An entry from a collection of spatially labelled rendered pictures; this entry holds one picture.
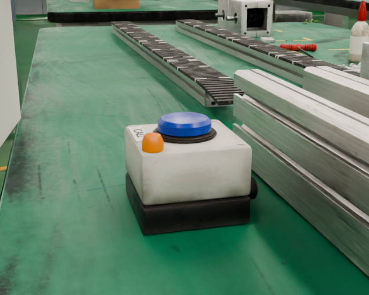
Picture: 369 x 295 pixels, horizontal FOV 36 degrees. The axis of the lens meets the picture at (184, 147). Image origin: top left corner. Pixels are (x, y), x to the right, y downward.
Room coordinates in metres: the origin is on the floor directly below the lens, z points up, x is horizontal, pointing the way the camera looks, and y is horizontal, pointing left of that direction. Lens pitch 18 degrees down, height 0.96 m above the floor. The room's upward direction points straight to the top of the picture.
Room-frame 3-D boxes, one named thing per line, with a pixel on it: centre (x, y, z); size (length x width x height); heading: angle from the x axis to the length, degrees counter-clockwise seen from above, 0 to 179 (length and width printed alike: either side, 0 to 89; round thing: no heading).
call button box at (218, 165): (0.41, -0.01, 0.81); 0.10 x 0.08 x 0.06; 104
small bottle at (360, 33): (1.14, -0.35, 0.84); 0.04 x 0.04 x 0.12
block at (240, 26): (1.59, -0.17, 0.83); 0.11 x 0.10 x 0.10; 106
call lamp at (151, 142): (0.37, 0.02, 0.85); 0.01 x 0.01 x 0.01
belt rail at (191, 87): (1.22, 0.07, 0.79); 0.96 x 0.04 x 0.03; 14
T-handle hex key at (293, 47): (1.21, -0.25, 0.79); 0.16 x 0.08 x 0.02; 0
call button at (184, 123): (0.41, 0.00, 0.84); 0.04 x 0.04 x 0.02
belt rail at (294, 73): (1.26, -0.11, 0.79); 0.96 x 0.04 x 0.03; 14
